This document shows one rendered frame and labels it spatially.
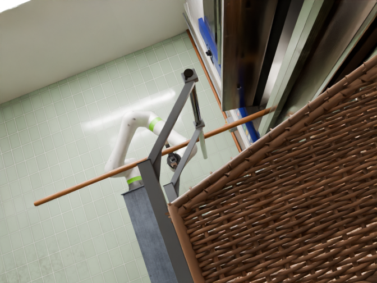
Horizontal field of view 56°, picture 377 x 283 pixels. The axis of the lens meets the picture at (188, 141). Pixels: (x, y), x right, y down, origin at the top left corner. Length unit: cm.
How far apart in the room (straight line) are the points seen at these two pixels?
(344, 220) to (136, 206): 225
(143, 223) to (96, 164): 98
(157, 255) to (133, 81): 171
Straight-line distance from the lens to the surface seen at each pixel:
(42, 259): 345
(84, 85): 363
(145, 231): 256
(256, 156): 40
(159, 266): 255
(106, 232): 324
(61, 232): 338
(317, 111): 43
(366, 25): 78
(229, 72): 179
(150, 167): 102
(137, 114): 244
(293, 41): 124
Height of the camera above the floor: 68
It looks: 16 degrees up
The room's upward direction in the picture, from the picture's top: 22 degrees counter-clockwise
